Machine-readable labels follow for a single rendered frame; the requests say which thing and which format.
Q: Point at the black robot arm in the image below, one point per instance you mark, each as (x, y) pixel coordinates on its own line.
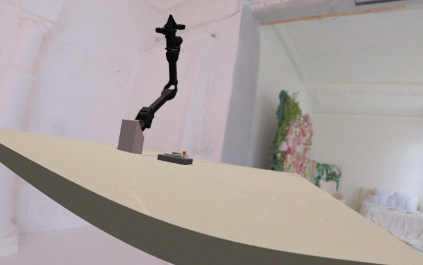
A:
(146, 114)

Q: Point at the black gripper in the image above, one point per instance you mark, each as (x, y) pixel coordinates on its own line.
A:
(170, 28)

